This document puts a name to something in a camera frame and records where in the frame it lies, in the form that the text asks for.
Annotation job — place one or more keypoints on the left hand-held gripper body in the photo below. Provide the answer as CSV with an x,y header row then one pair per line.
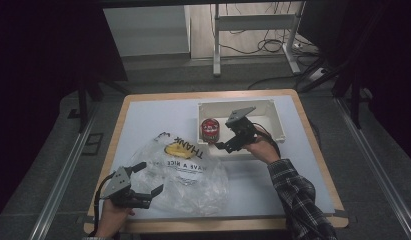
x,y
121,188

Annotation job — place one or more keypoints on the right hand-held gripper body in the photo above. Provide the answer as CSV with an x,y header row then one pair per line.
x,y
241,128

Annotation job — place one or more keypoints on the red can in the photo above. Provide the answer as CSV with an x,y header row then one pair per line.
x,y
210,130

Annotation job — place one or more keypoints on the white plastic bin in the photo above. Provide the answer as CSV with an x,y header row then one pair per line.
x,y
269,120

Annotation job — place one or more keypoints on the clear plastic bag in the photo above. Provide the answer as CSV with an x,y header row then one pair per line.
x,y
193,190

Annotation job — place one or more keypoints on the person's right hand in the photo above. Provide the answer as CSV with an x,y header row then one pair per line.
x,y
263,148

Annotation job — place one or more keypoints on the person's left hand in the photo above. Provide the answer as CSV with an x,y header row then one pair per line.
x,y
111,218

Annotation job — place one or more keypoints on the white table mat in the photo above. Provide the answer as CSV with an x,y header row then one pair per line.
x,y
153,116

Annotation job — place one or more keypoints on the black metal stand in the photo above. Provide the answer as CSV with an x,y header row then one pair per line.
x,y
82,106
355,100

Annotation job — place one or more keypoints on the white power strip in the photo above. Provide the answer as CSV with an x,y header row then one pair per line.
x,y
317,74

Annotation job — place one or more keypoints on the white cabinet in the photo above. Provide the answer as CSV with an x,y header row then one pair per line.
x,y
146,30

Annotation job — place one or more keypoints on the black floor bracket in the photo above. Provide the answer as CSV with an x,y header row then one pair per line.
x,y
93,144

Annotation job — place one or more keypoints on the aluminium floor rail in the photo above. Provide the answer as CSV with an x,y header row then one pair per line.
x,y
376,166
64,173

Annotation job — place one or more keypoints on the white metal desk frame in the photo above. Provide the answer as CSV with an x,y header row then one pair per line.
x,y
256,21

